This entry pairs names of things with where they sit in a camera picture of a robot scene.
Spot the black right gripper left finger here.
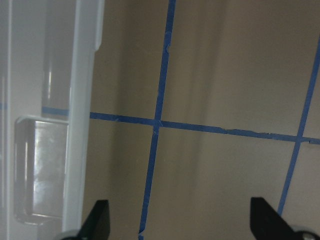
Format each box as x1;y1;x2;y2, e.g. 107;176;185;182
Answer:
76;199;111;240

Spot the brown paper table mat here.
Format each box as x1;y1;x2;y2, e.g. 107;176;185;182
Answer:
82;0;320;240

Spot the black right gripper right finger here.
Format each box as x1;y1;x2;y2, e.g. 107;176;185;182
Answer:
250;197;295;240

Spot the clear plastic storage box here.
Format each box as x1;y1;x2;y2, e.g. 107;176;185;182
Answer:
0;0;105;240

